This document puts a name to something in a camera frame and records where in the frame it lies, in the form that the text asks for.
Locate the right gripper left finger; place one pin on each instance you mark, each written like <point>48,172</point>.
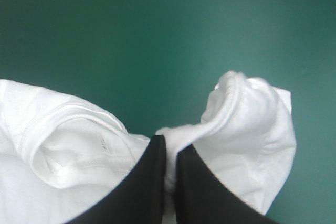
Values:
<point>139,190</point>

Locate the white T-shirt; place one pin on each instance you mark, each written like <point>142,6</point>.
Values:
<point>65,155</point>

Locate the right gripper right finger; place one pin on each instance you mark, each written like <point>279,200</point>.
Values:
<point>202,195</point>

